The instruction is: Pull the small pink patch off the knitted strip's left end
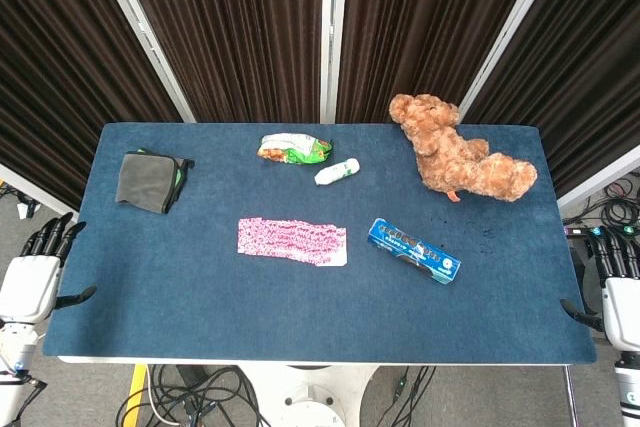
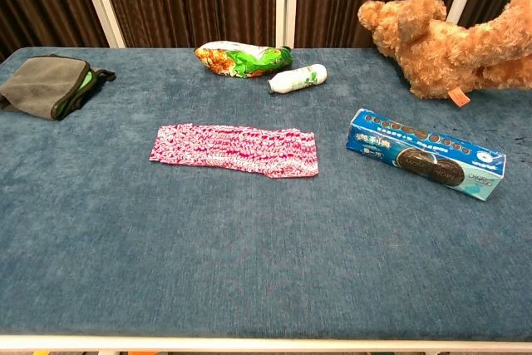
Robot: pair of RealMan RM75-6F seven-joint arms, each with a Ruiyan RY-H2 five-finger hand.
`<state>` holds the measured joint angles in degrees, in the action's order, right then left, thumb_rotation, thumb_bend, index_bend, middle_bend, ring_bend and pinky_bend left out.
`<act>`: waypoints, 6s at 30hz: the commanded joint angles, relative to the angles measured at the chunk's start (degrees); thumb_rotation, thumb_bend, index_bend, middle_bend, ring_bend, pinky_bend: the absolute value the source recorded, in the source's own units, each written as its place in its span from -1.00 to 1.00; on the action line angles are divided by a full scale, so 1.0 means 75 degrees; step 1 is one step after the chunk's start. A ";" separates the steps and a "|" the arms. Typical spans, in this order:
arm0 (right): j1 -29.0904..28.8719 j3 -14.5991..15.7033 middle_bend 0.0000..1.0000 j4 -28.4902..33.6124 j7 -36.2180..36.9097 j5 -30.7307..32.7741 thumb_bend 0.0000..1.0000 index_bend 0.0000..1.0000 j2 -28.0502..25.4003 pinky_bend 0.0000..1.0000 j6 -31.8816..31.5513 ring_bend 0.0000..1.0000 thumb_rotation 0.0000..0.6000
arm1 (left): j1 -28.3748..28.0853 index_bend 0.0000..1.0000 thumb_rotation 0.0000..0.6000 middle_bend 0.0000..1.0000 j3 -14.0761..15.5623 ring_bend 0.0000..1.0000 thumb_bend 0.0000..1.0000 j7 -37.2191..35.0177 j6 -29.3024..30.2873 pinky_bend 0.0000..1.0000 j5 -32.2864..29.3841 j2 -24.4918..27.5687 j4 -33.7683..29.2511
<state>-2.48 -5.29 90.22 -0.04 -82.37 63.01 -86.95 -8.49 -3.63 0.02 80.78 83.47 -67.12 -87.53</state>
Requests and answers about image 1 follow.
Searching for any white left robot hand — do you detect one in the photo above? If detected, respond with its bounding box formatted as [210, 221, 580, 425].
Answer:
[0, 212, 99, 326]

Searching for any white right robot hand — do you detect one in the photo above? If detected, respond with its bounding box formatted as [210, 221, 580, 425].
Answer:
[559, 226, 640, 350]

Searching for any metal table leg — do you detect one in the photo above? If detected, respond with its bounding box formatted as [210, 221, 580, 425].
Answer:
[563, 365, 582, 427]

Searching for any grey folded cloth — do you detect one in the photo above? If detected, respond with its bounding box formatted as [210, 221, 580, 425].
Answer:
[115, 148, 196, 215]

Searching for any dark brown curtain panel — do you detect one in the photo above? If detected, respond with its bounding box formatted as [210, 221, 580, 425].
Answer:
[0, 0, 184, 211]
[464, 0, 640, 199]
[113, 0, 324, 123]
[336, 0, 545, 124]

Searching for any blue cookie box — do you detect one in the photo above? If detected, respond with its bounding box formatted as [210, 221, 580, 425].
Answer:
[367, 217, 463, 286]

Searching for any brown plush teddy bear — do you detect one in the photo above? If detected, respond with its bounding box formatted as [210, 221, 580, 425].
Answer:
[388, 92, 539, 204]

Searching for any blue felt table mat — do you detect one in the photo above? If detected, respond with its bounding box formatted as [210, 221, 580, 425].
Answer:
[42, 121, 599, 364]

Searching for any green white snack bag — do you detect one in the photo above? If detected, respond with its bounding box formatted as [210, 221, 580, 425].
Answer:
[256, 132, 335, 166]

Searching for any small white tube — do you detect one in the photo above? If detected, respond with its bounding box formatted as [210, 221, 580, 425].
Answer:
[313, 157, 361, 187]

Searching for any white partition base rail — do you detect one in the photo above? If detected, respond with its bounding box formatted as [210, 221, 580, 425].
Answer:
[0, 163, 79, 223]
[556, 144, 640, 214]

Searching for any black cable tangle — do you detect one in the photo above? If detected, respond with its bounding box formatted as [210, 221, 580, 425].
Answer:
[563, 171, 640, 239]

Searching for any black floor cable bundle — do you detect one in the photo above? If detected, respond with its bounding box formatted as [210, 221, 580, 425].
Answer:
[115, 364, 284, 427]

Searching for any black cable with green light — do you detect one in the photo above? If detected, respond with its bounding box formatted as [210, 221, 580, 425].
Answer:
[378, 365, 437, 427]

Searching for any white partition frame post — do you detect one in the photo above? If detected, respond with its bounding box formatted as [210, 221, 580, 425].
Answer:
[318, 0, 350, 124]
[88, 0, 197, 124]
[458, 0, 569, 121]

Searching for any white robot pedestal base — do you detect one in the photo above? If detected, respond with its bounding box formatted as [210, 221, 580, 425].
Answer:
[238, 364, 382, 427]

